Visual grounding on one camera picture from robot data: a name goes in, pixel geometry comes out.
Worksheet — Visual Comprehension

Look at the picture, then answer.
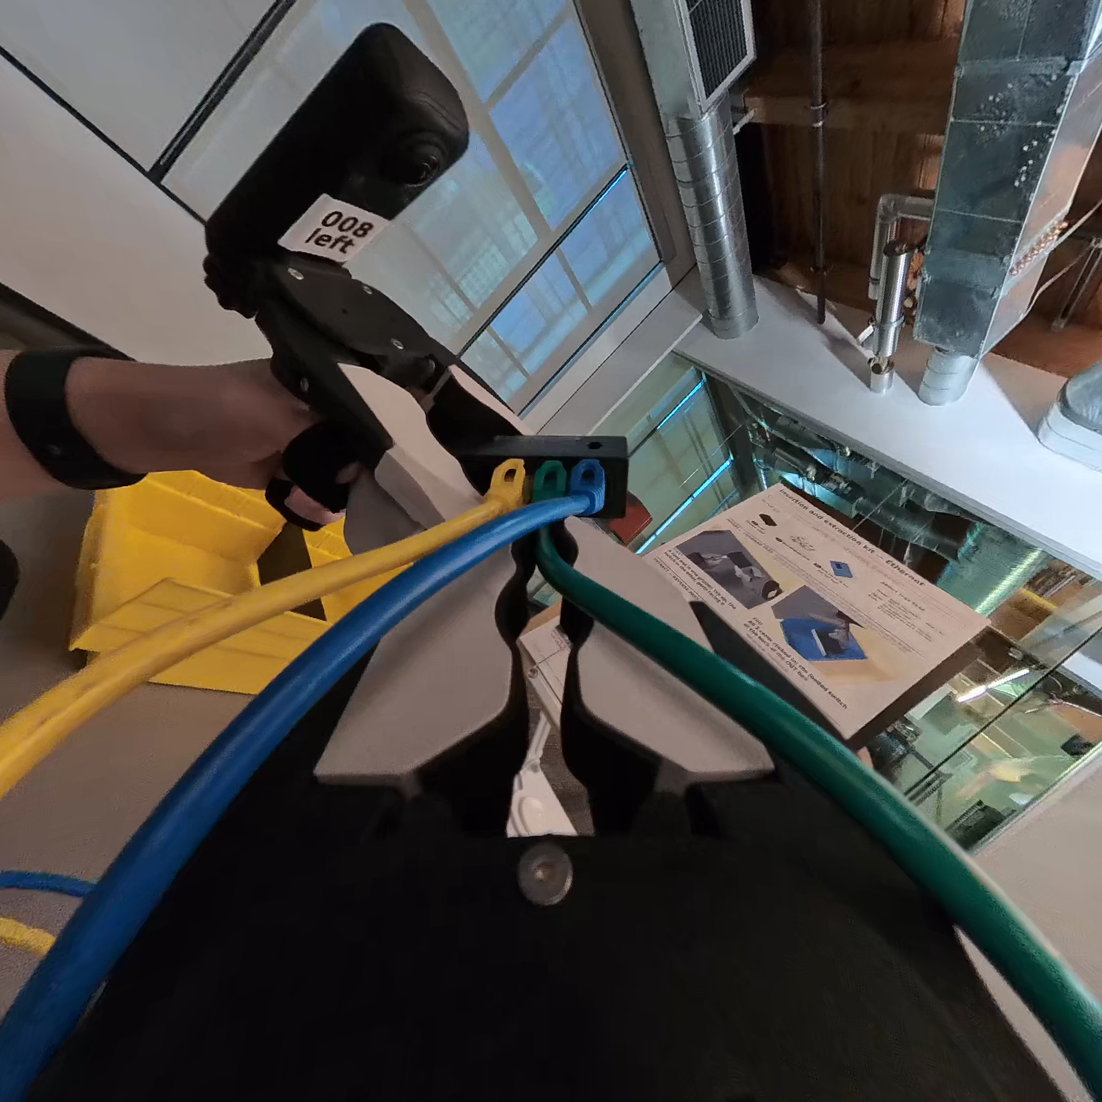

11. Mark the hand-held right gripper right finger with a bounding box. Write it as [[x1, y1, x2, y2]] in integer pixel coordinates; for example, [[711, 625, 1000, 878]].
[[557, 528, 776, 786]]

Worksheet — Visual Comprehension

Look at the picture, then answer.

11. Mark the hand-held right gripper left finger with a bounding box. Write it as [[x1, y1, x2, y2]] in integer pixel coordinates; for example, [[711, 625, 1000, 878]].
[[312, 518, 532, 792]]

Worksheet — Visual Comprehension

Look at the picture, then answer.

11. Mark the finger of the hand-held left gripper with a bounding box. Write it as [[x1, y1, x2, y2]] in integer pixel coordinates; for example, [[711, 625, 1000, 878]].
[[336, 360, 518, 561], [426, 367, 529, 449]]

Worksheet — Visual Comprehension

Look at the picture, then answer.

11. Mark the black network switch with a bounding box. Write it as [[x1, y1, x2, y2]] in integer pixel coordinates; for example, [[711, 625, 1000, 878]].
[[459, 435, 630, 520]]

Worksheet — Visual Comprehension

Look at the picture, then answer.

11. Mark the blue ethernet cable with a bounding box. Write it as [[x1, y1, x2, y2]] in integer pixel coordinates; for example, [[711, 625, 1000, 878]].
[[0, 460, 603, 1102]]

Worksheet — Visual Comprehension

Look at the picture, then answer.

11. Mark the yellow ethernet cable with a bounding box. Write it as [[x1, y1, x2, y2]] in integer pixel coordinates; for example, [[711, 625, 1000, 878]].
[[0, 460, 529, 956]]

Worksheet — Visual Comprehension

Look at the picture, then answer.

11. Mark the green ethernet cable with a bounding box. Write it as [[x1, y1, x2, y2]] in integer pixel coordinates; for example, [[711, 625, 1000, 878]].
[[532, 461, 1102, 1099]]

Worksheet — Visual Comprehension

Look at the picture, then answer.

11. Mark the yellow plastic bin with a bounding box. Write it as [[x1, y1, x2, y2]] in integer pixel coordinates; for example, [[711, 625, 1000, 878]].
[[67, 469, 416, 696]]

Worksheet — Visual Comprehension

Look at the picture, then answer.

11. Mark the person's left hand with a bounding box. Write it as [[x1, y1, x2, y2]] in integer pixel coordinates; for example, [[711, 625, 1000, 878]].
[[68, 355, 363, 529]]

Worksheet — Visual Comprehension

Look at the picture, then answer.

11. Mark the white rounded plate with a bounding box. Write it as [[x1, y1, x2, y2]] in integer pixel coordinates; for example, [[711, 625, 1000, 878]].
[[506, 716, 578, 839]]

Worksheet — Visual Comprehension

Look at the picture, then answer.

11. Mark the large gridded window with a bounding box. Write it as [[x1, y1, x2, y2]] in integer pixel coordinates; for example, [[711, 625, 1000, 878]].
[[0, 0, 694, 415]]

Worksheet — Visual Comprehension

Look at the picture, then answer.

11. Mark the printed instruction poster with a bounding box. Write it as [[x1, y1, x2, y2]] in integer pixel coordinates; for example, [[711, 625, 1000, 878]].
[[641, 482, 993, 744]]

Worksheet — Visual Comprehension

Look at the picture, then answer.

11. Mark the black wristband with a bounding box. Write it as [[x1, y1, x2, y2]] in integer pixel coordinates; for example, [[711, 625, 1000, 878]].
[[4, 347, 145, 493]]

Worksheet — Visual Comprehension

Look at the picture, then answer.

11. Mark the metal vent grille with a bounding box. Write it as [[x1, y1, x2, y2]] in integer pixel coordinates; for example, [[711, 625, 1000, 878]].
[[679, 0, 757, 112]]

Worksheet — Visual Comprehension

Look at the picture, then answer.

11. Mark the silver round duct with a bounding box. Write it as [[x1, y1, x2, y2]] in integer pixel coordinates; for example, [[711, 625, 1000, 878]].
[[658, 0, 761, 339]]

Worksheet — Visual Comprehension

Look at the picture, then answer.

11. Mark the rectangular metal duct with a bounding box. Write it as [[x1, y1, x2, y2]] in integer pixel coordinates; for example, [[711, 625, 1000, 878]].
[[913, 0, 1102, 406]]

